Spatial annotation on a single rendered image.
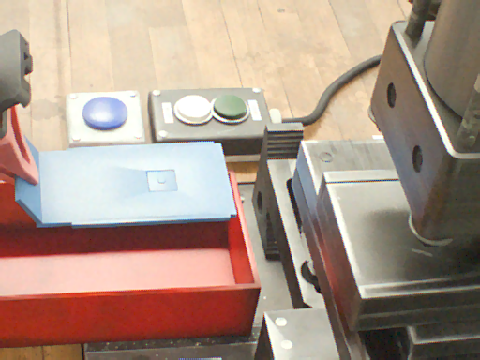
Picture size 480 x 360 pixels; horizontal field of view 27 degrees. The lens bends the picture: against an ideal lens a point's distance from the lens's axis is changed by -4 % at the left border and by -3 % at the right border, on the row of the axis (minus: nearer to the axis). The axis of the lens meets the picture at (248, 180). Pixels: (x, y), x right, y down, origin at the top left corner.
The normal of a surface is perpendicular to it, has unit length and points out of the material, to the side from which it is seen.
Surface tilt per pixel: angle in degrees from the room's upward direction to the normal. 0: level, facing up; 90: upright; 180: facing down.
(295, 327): 0
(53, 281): 0
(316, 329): 0
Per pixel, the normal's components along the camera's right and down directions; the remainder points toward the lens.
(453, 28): -0.93, 0.16
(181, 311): 0.18, 0.72
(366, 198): 0.13, -0.69
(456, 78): -0.84, 0.31
